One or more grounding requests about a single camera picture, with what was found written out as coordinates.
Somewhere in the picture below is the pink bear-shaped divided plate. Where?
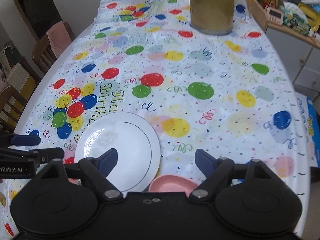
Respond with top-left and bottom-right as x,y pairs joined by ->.
149,175 -> 198,195

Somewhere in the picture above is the small kitchen timer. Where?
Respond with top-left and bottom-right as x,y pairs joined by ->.
266,7 -> 284,25

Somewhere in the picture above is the near left wooden chair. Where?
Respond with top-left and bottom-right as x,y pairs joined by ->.
1,85 -> 27,132

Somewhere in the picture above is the white round plate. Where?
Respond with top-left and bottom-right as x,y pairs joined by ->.
74,112 -> 161,195

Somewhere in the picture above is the balloon print tablecloth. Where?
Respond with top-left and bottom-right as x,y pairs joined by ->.
1,0 -> 310,239

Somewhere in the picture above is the blue white cardboard box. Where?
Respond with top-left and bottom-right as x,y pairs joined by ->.
295,92 -> 319,167

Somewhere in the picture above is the wooden chair with pink cloth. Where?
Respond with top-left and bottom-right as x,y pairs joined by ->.
31,21 -> 75,74

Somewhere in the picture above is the white drawer cabinet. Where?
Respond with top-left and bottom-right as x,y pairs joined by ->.
266,27 -> 319,100

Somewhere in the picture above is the gold thermos jug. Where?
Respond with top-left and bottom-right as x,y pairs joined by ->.
190,0 -> 234,35

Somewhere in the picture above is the wooden tray with clutter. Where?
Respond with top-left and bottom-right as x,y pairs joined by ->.
247,0 -> 319,46

